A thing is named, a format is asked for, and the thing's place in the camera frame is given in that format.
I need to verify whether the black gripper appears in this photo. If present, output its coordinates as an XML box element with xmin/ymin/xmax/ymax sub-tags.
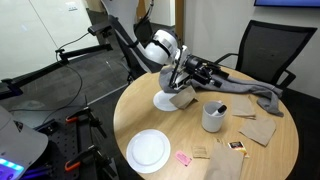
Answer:
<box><xmin>185</xmin><ymin>55</ymin><xmax>231</xmax><ymax>89</ymax></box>

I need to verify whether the white ceramic mug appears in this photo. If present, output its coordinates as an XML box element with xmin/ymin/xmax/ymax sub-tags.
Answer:
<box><xmin>201</xmin><ymin>100</ymin><xmax>228</xmax><ymax>133</ymax></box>

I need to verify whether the grey hooded sweatshirt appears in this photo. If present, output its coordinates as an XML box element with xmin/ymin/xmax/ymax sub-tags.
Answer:
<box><xmin>158</xmin><ymin>64</ymin><xmax>285</xmax><ymax>118</ymax></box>

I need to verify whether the black mesh office chair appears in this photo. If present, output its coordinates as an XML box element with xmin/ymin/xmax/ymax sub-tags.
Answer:
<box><xmin>214</xmin><ymin>19</ymin><xmax>318</xmax><ymax>93</ymax></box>

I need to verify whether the white round plate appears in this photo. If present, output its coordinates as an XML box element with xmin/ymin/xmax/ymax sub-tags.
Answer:
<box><xmin>125</xmin><ymin>128</ymin><xmax>172</xmax><ymax>174</ymax></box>
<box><xmin>152</xmin><ymin>89</ymin><xmax>181</xmax><ymax>112</ymax></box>

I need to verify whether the orange black sauce packet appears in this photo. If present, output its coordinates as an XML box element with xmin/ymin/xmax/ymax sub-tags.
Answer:
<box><xmin>227</xmin><ymin>140</ymin><xmax>249</xmax><ymax>158</ymax></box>

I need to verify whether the small brown paper packet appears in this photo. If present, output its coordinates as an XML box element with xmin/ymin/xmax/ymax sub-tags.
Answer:
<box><xmin>191</xmin><ymin>144</ymin><xmax>210</xmax><ymax>160</ymax></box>

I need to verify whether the pink paper packet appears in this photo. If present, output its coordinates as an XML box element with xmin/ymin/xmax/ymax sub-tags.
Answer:
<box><xmin>174</xmin><ymin>150</ymin><xmax>193</xmax><ymax>167</ymax></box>

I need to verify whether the black perforated mounting board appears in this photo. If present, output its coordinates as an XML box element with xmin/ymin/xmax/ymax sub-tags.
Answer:
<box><xmin>31</xmin><ymin>113</ymin><xmax>118</xmax><ymax>180</ymax></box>

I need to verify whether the grey domed device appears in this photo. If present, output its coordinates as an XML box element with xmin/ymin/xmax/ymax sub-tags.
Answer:
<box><xmin>0</xmin><ymin>105</ymin><xmax>50</xmax><ymax>180</ymax></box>

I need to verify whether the wooden door frame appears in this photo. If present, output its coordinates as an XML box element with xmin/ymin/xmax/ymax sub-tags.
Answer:
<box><xmin>174</xmin><ymin>0</ymin><xmax>185</xmax><ymax>41</ymax></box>

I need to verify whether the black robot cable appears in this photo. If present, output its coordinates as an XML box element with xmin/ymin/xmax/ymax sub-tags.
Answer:
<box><xmin>141</xmin><ymin>0</ymin><xmax>156</xmax><ymax>31</ymax></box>

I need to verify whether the wall mounted screen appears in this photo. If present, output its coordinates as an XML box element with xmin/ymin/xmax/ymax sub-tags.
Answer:
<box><xmin>253</xmin><ymin>0</ymin><xmax>320</xmax><ymax>8</ymax></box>

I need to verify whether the black camera on stand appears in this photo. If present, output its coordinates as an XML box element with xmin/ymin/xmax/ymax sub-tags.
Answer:
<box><xmin>87</xmin><ymin>22</ymin><xmax>113</xmax><ymax>38</ymax></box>

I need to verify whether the black clamp with orange handle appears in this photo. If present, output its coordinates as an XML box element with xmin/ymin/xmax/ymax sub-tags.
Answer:
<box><xmin>64</xmin><ymin>144</ymin><xmax>116</xmax><ymax>176</ymax></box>
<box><xmin>65</xmin><ymin>105</ymin><xmax>108</xmax><ymax>138</ymax></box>

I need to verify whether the black floor cable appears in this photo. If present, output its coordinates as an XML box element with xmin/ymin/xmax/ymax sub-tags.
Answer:
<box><xmin>39</xmin><ymin>31</ymin><xmax>101</xmax><ymax>128</ymax></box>

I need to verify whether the black camera boom stand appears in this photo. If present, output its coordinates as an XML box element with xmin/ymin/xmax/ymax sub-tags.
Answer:
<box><xmin>0</xmin><ymin>43</ymin><xmax>114</xmax><ymax>101</ymax></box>

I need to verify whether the white wall switch plate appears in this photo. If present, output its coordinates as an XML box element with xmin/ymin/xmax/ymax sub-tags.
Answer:
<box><xmin>65</xmin><ymin>1</ymin><xmax>79</xmax><ymax>12</ymax></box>

